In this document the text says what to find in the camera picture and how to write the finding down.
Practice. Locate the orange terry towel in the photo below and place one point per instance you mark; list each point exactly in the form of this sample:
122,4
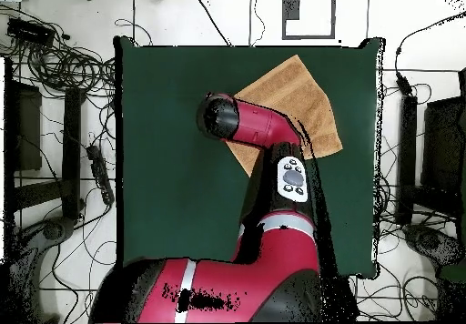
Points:
302,94

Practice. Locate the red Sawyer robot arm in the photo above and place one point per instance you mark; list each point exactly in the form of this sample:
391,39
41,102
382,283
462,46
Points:
255,127

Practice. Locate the dark green table cloth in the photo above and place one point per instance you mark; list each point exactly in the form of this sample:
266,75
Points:
164,193

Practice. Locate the black power strip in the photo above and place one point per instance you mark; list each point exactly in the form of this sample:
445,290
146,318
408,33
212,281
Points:
100,173

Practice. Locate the grey tripod base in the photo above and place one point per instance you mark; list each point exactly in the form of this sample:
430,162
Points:
54,229
429,240

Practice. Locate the black electronics box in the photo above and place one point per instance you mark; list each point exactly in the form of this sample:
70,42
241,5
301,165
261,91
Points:
29,31

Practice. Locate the black metal frame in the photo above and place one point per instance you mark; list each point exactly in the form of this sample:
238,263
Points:
442,138
71,138

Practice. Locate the grey floor outlet frame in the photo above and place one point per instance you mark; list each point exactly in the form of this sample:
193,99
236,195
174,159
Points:
291,9

